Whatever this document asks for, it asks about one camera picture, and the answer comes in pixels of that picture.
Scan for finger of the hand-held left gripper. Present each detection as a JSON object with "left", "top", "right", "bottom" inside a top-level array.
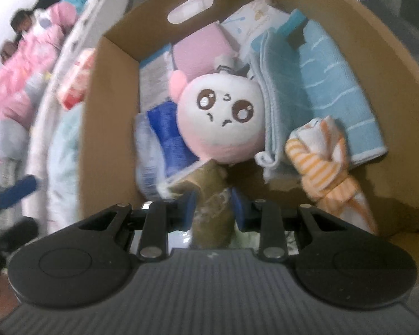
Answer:
[{"left": 0, "top": 175, "right": 41, "bottom": 210}]

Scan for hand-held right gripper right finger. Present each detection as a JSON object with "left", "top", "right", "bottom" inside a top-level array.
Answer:
[{"left": 230, "top": 188, "right": 348, "bottom": 262}]

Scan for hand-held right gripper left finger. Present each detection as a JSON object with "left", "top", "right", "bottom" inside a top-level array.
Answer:
[{"left": 77, "top": 190, "right": 198, "bottom": 262}]

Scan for gold tissue pack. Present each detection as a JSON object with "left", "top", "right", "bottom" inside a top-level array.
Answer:
[{"left": 168, "top": 159, "right": 238, "bottom": 250}]

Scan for teal checked towel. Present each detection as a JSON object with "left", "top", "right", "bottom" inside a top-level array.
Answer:
[{"left": 298, "top": 19, "right": 387, "bottom": 166}]

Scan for pink bubble wrap packet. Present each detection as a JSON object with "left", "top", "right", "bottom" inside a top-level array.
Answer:
[{"left": 171, "top": 21, "right": 240, "bottom": 77}]

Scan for brown cardboard box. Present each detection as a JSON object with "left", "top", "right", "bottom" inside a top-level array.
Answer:
[{"left": 77, "top": 0, "right": 419, "bottom": 241}]

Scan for pale blue cloth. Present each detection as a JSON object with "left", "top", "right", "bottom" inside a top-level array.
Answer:
[{"left": 47, "top": 106, "right": 86, "bottom": 238}]

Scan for blue and white plastic packet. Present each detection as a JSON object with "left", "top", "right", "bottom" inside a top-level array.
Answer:
[{"left": 134, "top": 101, "right": 201, "bottom": 199}]

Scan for pink and white plush toy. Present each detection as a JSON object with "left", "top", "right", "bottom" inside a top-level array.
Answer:
[{"left": 168, "top": 61, "right": 268, "bottom": 164}]

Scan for orange striped cloth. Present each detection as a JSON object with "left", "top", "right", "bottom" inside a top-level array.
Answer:
[{"left": 284, "top": 115, "right": 379, "bottom": 236}]

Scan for light blue towel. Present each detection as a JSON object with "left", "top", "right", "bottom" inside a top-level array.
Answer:
[{"left": 249, "top": 30, "right": 310, "bottom": 184}]

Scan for pink printed quilt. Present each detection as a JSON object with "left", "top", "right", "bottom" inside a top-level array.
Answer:
[{"left": 0, "top": 2, "right": 79, "bottom": 168}]

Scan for red and white printed packet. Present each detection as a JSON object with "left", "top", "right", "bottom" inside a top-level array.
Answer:
[{"left": 58, "top": 48, "right": 96, "bottom": 110}]

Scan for white labelled packet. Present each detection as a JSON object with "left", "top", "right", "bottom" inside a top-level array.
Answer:
[{"left": 139, "top": 44, "right": 177, "bottom": 112}]

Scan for white printed tissue pack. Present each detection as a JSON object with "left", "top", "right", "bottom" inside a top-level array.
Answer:
[{"left": 220, "top": 0, "right": 292, "bottom": 54}]

